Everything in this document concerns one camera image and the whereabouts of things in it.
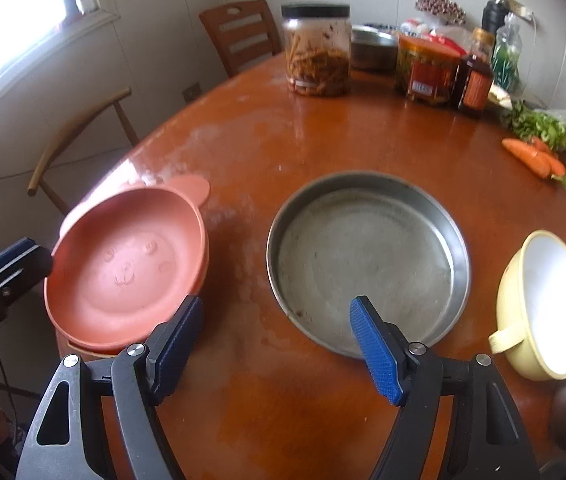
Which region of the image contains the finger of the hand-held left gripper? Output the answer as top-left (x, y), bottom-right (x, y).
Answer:
top-left (0, 245), bottom-right (55, 295)
top-left (0, 237), bottom-right (39, 273)

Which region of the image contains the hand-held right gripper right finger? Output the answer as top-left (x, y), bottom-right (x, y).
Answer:
top-left (349, 295), bottom-right (544, 480)

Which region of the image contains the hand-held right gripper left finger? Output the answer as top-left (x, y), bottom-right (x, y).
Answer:
top-left (17, 295), bottom-right (205, 480)

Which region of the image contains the pink pig-face plate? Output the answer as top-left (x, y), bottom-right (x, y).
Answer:
top-left (43, 186), bottom-right (210, 343)

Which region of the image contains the yellow bowl with handle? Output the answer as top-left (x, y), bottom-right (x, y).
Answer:
top-left (489, 230), bottom-right (566, 382)

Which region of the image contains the round metal pan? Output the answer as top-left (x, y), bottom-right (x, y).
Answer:
top-left (266, 170), bottom-right (470, 361)

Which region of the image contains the curved-back wooden chair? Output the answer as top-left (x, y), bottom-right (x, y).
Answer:
top-left (26, 87), bottom-right (140, 213)

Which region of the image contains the window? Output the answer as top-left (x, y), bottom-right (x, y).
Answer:
top-left (0, 0), bottom-right (120, 103)

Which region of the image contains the carrot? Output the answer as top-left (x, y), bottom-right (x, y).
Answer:
top-left (533, 139), bottom-right (566, 190)
top-left (501, 138), bottom-right (552, 179)

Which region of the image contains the plate of sliced food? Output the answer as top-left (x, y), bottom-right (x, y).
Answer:
top-left (487, 85), bottom-right (514, 112)

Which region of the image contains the orange-lidded pickle jar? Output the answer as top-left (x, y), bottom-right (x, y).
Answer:
top-left (395, 35), bottom-right (460, 109)

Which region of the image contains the dark sauce bottle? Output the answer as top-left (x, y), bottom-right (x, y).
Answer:
top-left (450, 28), bottom-right (495, 120)

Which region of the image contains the bag of green vegetables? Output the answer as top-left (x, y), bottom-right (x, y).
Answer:
top-left (503, 101), bottom-right (566, 153)

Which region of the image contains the small steel bowl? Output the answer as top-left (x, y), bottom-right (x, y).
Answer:
top-left (350, 25), bottom-right (400, 72)

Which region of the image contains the clear jar with black lid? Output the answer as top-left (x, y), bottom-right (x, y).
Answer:
top-left (281, 3), bottom-right (353, 97)

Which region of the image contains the brown slatted wooden chair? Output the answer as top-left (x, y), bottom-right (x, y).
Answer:
top-left (198, 0), bottom-right (284, 79)

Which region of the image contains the clear plastic bottle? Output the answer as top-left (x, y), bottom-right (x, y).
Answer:
top-left (491, 12), bottom-right (522, 94)

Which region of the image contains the red tissue pack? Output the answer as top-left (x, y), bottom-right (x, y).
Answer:
top-left (402, 18), bottom-right (472, 57)

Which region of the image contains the dried flower bouquet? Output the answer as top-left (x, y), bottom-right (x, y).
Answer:
top-left (415, 0), bottom-right (466, 26)

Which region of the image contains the black thermos bottle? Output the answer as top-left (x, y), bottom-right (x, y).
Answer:
top-left (481, 0), bottom-right (510, 37)

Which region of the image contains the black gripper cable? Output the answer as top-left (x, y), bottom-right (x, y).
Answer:
top-left (0, 235), bottom-right (41, 413)

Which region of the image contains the white wall outlet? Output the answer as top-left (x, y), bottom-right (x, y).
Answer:
top-left (507, 0), bottom-right (538, 22)

